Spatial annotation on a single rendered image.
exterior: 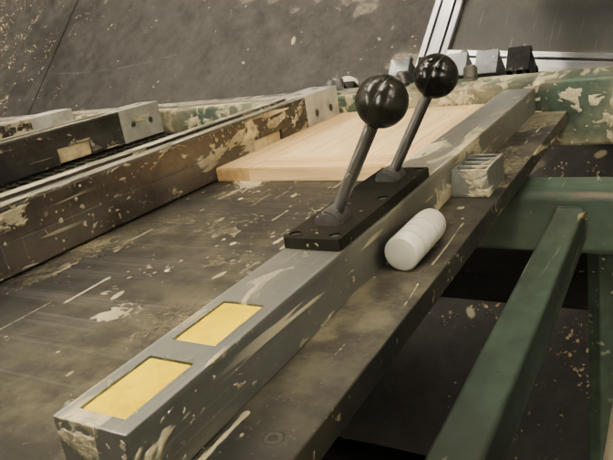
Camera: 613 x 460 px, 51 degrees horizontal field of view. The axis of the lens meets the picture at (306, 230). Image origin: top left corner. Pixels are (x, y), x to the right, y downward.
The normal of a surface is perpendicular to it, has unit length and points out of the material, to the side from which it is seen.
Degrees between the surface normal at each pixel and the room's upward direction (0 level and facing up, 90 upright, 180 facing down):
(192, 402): 90
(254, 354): 90
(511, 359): 51
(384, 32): 0
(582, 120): 39
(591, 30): 0
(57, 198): 90
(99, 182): 90
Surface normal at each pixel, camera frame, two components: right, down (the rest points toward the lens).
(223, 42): -0.47, -0.32
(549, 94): -0.48, 0.34
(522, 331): -0.15, -0.94
